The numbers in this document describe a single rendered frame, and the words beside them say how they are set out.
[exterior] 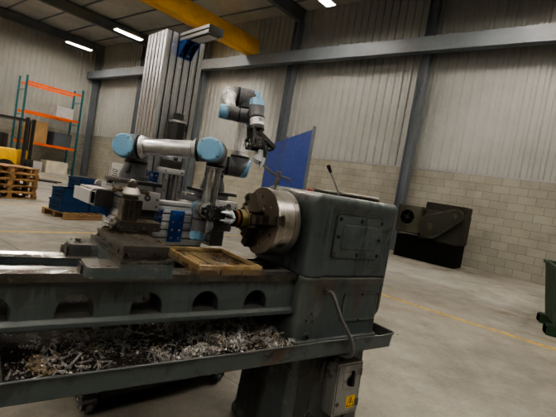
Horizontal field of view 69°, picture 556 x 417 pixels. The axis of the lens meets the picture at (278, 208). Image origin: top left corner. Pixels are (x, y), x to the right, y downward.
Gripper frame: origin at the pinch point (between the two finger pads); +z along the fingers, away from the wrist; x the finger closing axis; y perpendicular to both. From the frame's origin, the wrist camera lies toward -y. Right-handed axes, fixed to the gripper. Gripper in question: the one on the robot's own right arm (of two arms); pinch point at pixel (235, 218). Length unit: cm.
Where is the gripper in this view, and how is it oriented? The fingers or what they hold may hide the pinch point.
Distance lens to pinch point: 180.2
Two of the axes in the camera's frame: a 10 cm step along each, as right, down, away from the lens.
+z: 5.8, 1.4, -8.0
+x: 1.6, -9.9, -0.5
